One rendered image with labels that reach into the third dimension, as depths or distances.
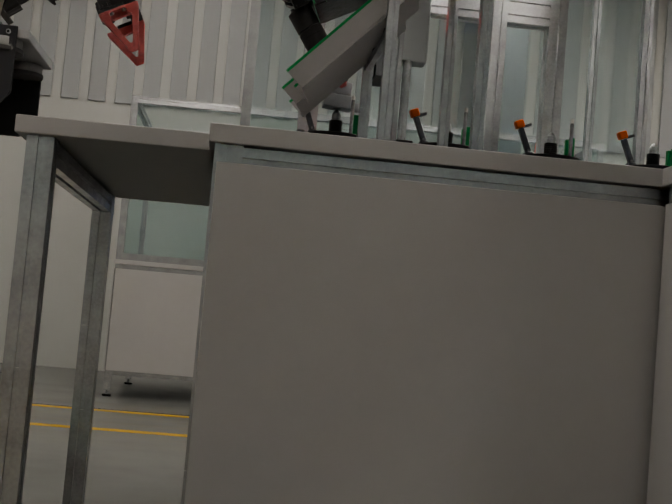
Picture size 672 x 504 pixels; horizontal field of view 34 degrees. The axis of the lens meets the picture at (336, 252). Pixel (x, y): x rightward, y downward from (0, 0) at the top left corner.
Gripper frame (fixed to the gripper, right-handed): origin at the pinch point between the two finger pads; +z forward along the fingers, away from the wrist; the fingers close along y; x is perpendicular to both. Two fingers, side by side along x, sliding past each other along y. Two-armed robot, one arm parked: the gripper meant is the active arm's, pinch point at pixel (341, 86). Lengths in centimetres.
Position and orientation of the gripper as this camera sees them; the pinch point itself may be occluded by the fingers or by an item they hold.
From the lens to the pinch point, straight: 253.6
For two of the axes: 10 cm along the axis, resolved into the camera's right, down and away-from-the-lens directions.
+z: 4.8, 8.8, 0.0
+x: -8.7, 4.8, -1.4
